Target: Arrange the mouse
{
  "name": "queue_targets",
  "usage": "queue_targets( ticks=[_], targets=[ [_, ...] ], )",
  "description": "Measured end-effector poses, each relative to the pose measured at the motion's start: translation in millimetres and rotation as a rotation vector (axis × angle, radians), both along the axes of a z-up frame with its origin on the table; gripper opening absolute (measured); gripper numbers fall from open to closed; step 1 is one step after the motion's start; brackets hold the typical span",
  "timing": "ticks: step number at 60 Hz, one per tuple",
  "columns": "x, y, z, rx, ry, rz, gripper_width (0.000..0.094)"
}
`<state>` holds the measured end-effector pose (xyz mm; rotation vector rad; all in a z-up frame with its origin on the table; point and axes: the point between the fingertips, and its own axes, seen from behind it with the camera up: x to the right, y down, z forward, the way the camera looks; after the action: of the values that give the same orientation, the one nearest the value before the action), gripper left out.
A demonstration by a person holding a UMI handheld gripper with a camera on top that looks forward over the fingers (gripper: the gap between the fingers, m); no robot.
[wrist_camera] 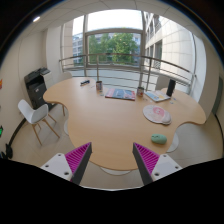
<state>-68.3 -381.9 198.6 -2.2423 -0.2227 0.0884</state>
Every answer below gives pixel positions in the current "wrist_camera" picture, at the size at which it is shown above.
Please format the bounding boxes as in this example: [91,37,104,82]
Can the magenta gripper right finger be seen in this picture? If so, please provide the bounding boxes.
[132,142,183,186]

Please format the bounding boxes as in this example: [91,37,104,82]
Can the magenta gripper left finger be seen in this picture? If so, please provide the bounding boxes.
[40,142,93,186]

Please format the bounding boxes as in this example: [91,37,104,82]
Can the pink round mouse pad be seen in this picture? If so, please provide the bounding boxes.
[143,105,172,125]

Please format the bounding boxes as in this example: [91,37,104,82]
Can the white chair wooden legs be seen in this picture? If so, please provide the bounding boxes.
[18,99,59,137]

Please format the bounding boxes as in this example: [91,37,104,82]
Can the light blue book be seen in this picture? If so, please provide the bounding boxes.
[146,90,170,102]

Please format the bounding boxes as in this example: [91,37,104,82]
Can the colourful magazine on table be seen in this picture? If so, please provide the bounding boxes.
[105,88,135,101]

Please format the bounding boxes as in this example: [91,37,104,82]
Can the right drink can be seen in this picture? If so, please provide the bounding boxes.
[137,87,144,97]

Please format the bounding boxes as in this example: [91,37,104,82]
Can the small black object on table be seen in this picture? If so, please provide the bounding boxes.
[80,80,90,86]

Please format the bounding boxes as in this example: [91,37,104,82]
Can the black speaker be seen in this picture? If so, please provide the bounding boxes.
[166,79,176,97]

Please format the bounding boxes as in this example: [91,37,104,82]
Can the white chair far right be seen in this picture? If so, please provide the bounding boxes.
[155,76,170,90]

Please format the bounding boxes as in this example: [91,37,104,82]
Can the white chair behind table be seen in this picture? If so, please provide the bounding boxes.
[59,72,72,82]

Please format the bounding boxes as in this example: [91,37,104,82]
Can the black office printer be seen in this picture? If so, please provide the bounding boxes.
[24,67,51,109]

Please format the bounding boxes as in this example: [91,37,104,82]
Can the metal window railing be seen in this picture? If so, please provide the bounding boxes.
[59,53,196,93]

